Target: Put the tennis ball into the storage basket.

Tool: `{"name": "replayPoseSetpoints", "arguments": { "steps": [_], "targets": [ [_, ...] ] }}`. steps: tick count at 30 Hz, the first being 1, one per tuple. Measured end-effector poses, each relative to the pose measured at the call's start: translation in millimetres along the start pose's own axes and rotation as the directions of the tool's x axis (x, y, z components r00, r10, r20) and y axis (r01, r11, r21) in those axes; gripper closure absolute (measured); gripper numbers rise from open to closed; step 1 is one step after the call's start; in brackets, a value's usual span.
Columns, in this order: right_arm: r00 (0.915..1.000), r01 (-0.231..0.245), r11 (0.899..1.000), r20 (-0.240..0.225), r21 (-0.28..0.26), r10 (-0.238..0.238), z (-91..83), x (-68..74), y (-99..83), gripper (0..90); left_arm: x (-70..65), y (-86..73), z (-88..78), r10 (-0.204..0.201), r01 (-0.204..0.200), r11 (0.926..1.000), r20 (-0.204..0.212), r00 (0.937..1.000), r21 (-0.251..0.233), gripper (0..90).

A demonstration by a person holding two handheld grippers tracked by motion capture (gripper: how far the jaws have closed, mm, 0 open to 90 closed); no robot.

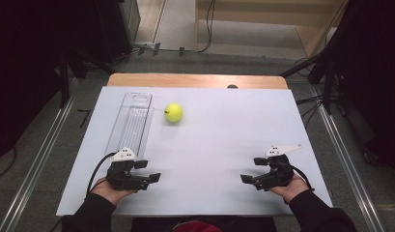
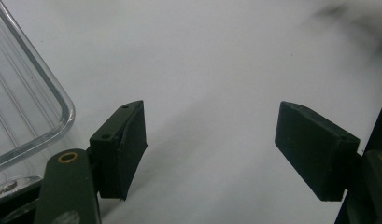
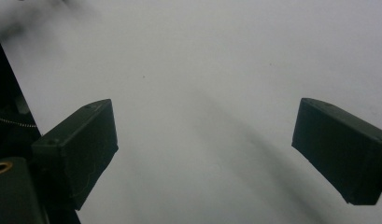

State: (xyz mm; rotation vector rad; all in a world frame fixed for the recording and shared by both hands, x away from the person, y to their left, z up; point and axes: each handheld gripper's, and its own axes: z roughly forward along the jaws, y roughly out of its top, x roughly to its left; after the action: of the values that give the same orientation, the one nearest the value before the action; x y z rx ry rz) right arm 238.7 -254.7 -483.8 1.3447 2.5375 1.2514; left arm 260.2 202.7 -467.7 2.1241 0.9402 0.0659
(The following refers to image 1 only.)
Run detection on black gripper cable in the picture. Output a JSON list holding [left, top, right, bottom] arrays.
[[291, 165, 315, 191], [85, 152, 117, 197]]

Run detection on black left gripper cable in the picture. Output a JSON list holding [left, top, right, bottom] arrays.
[[85, 152, 117, 197]]

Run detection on wooden table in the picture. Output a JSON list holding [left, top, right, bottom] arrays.
[[106, 72, 289, 90]]

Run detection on black bent strip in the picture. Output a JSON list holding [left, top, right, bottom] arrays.
[[77, 109, 92, 129]]

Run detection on black metal stand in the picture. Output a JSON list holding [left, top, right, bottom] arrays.
[[58, 47, 116, 109]]

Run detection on black hanging cable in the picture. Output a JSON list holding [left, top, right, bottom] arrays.
[[198, 0, 217, 54]]

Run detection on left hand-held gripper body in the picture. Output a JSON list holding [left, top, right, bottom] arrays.
[[105, 147, 151, 191]]

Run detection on red garment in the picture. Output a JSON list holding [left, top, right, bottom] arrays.
[[172, 220, 223, 232]]

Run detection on black tripod stand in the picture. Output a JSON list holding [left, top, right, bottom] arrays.
[[280, 54, 338, 115]]

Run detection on black curtain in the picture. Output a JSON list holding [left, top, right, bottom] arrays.
[[0, 0, 122, 162], [314, 0, 395, 172]]

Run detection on dark cabinet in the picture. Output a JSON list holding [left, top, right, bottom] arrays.
[[95, 0, 141, 62]]

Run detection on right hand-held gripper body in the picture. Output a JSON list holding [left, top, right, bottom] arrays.
[[254, 144, 303, 191]]

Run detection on black floor cables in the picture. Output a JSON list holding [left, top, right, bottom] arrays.
[[296, 95, 324, 127]]

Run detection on clear plastic tray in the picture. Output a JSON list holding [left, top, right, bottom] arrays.
[[103, 92, 155, 160]]

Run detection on person's right hand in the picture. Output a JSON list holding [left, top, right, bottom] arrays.
[[269, 173, 310, 205]]

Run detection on black floor cable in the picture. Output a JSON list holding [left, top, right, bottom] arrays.
[[0, 146, 17, 182]]

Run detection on light wooden shelf unit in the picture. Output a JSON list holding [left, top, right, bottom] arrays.
[[194, 0, 348, 57]]

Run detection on person's left hand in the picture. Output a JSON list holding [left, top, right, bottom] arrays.
[[90, 177, 136, 207]]

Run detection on metal floor rail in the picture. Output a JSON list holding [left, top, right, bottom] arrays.
[[0, 93, 78, 232], [309, 86, 386, 232]]

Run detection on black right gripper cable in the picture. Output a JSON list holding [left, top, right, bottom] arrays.
[[291, 165, 315, 191]]

